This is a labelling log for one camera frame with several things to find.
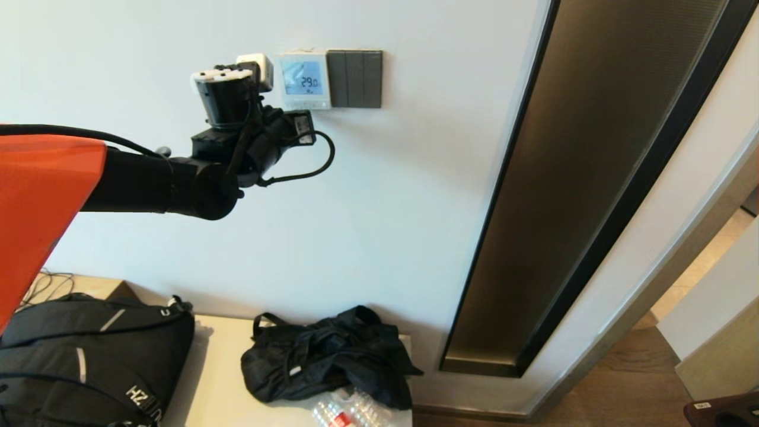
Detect grey door frame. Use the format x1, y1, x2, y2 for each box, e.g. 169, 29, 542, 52
525, 128, 759, 419

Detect dark brown labelled object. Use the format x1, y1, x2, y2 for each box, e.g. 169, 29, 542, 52
683, 391, 759, 427

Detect dark bronze wall niche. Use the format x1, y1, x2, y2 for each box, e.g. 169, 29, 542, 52
440, 0, 759, 379

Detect white and beige door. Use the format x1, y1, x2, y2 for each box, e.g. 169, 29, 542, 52
657, 218, 759, 403

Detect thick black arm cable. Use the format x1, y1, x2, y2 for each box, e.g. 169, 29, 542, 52
0, 123, 170, 158

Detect black looped gripper cable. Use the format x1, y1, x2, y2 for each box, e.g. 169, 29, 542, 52
256, 129, 336, 187

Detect crumpled black fabric bag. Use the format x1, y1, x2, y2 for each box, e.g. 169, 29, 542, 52
241, 306, 424, 411

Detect large black backpack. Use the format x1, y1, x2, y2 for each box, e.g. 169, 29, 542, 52
0, 294, 196, 427

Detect white wall thermostat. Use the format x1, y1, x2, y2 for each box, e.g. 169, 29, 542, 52
274, 50, 331, 111

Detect clear plastic water bottles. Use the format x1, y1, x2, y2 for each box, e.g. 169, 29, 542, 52
311, 388, 397, 427

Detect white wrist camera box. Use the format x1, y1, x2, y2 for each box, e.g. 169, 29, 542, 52
236, 53, 275, 93

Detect thin black tangled cable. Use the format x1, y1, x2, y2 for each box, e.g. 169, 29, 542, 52
18, 270, 75, 312

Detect dark grey wall switch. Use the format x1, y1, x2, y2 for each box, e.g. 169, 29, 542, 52
326, 50, 384, 109

